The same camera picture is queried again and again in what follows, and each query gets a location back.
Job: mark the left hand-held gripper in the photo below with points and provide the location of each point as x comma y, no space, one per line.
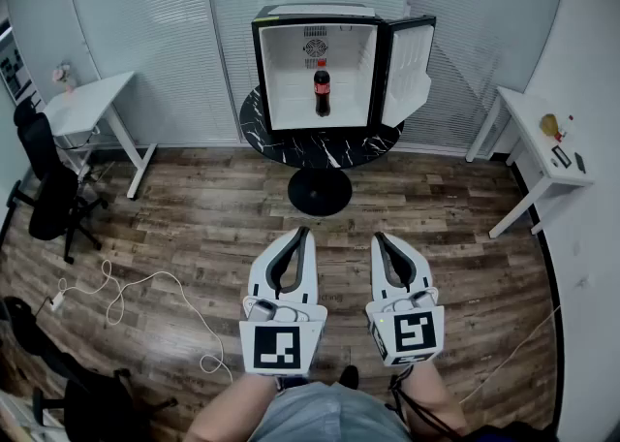
271,350

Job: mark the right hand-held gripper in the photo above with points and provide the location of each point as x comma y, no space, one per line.
412,333

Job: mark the black mini fridge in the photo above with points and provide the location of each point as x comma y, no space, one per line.
290,91

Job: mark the dark cola bottle red cap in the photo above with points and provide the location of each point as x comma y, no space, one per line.
322,91

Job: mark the person's left forearm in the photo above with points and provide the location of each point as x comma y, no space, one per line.
227,411

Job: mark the person's right forearm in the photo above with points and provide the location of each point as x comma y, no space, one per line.
436,396

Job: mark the person's black shoe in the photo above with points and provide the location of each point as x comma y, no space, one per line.
350,377

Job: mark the round black marble table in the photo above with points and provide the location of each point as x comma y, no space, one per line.
315,149

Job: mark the person's grey shirt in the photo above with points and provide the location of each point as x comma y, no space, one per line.
329,416

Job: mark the white desk with small items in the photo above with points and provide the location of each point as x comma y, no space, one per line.
528,125

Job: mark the black and white box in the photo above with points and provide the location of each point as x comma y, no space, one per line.
562,156

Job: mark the brown round object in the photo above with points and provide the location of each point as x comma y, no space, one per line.
548,124

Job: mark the black phone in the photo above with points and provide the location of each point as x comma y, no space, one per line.
580,163

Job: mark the small red-capped bottle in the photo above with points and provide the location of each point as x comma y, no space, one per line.
564,130

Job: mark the white power adapter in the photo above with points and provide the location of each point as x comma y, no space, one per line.
57,302

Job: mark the black office chair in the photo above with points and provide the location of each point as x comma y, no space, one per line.
48,207

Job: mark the white desk with flowers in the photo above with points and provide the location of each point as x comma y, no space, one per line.
82,105

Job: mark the pink flower bunch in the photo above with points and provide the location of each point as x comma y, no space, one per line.
62,74

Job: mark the pale wooden frame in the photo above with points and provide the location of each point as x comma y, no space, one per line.
24,413

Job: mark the white wall shelf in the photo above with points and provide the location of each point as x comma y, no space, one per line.
12,72

